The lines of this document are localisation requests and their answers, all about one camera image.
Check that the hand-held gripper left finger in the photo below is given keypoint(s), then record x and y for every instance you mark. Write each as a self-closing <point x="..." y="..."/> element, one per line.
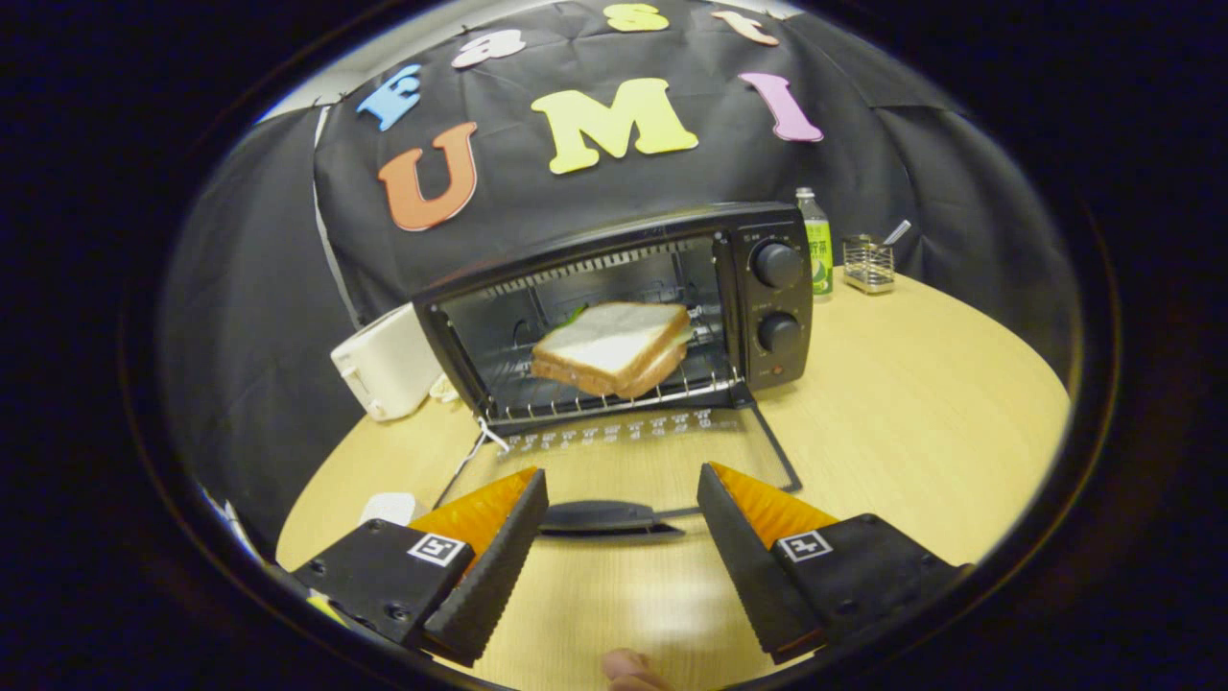
<point x="494" y="576"/>

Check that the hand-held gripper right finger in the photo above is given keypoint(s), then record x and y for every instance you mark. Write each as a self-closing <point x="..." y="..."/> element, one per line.
<point x="753" y="576"/>

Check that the black toaster oven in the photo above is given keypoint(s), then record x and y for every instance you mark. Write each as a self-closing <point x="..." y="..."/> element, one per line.
<point x="743" y="321"/>

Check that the toasted bread sandwich with lettuce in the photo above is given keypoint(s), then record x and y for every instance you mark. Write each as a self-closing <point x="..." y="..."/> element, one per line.
<point x="604" y="341"/>

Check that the white pop-up toaster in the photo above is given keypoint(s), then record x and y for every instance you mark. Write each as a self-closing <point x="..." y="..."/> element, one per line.
<point x="384" y="365"/>

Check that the white plastic tray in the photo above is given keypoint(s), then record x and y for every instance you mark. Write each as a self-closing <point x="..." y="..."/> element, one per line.
<point x="389" y="507"/>

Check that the white zip tie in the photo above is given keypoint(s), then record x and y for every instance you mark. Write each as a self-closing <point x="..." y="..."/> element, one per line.
<point x="491" y="437"/>

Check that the divided white snack dish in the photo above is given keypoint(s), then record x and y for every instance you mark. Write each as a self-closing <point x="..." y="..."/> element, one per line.
<point x="443" y="389"/>

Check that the green label drink bottle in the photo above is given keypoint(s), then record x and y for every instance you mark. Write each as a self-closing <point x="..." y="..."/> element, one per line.
<point x="817" y="259"/>

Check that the metal spoon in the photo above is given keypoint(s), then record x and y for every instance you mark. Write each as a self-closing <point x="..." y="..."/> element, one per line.
<point x="897" y="232"/>

